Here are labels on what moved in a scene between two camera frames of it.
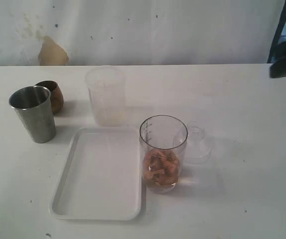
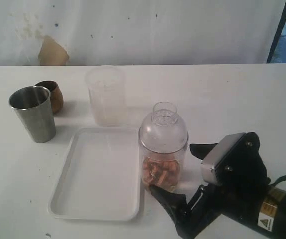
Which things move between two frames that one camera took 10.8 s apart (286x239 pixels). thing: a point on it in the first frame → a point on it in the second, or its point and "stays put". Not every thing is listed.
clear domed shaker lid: [198, 147] → [163, 132]
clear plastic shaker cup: [163, 140] stays put
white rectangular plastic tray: [100, 178] stays put
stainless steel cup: [33, 104] stays put
